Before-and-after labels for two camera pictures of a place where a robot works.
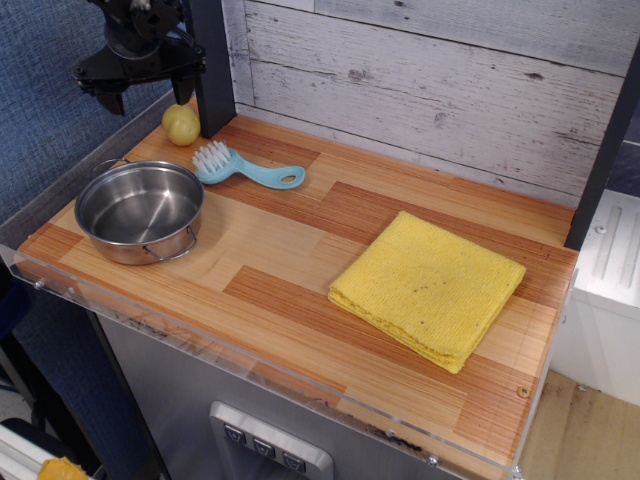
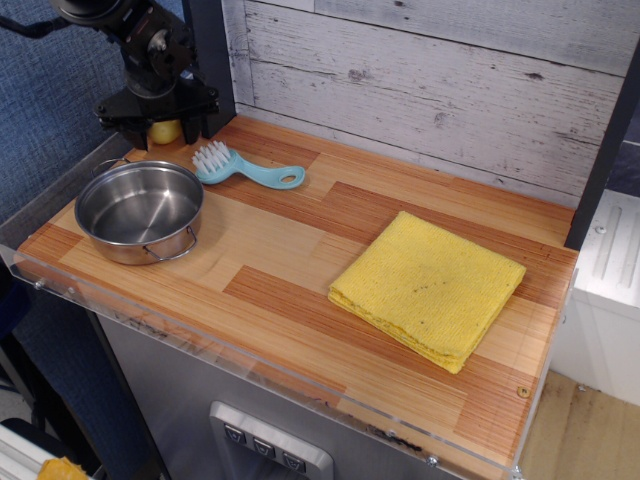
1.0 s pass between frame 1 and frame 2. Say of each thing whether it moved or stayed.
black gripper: moved
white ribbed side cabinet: stayed
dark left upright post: stayed
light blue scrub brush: stayed
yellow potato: moved
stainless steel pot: stayed
